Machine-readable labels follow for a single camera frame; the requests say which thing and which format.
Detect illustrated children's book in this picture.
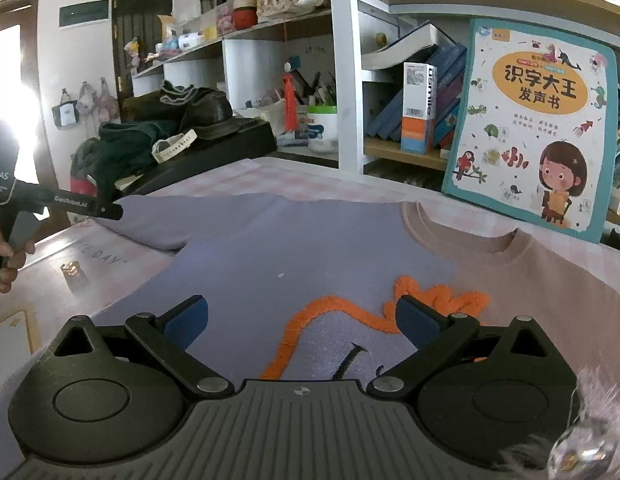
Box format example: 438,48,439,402
441,17,619,245

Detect black case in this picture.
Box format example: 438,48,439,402
97,120,279,196

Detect white bookshelf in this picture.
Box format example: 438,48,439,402
132,0,620,246

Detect white jar with green lid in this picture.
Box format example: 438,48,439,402
306,104,339,155

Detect purple and pink sweater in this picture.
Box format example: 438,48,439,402
0,192,620,480

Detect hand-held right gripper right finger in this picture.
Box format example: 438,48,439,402
365,295,566,402

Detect open white book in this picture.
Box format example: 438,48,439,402
362,22,441,72

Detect red tassel ornament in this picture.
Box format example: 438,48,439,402
282,60,299,133

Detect row of blue books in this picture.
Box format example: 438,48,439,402
365,42,468,151

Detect bunch of pens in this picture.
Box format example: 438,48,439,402
290,70,338,108

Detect dark wooden door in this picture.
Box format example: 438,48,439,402
111,0,173,126

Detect white wristwatch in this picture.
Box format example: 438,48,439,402
151,129,198,163

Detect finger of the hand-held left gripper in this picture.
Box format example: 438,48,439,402
91,199,125,222

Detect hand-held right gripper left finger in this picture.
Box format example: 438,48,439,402
46,295,237,402

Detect fluffy grey charm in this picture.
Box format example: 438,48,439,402
494,365,620,480

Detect pink checkered tablecloth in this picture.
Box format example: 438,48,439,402
0,156,620,396

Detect green wall sign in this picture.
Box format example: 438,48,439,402
59,0,111,28

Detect small hanging bag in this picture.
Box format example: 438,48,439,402
52,89,80,131
97,77,121,121
79,82,98,116

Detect person's left hand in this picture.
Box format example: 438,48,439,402
0,222,30,295

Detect dark green cloth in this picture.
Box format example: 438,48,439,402
70,121,163,196

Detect white and orange box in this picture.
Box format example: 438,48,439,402
401,61,437,155

